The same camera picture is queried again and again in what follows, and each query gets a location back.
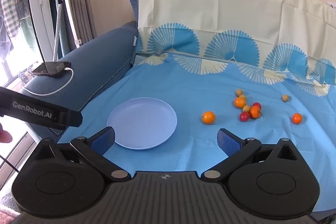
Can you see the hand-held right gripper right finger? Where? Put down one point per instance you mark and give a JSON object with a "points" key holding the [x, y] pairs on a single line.
{"points": [[228, 141]]}

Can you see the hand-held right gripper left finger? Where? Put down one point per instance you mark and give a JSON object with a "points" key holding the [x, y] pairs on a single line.
{"points": [[103, 141]]}

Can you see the red cherry tomato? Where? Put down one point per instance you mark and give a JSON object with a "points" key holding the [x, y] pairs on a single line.
{"points": [[244, 116], [256, 106]]}

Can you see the tan longan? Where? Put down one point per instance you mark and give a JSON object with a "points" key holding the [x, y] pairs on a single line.
{"points": [[246, 108], [239, 92], [285, 98], [243, 97]]}

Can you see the orange mandarin with twig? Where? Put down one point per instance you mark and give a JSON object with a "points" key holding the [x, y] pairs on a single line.
{"points": [[254, 111]]}

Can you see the light blue round plate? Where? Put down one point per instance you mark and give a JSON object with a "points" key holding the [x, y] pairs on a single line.
{"points": [[144, 121]]}

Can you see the person's left hand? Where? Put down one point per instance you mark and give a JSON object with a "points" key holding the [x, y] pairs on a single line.
{"points": [[4, 136]]}

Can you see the black smartphone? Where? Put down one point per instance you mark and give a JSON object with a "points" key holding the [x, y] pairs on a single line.
{"points": [[50, 68]]}

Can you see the blue cream fan-print sheet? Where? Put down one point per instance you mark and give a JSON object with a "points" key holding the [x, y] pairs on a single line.
{"points": [[210, 74]]}

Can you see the hanging clothes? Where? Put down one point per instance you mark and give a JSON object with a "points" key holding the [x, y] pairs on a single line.
{"points": [[11, 3]]}

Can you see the white window frame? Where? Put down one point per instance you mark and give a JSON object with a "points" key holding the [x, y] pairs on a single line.
{"points": [[36, 3]]}

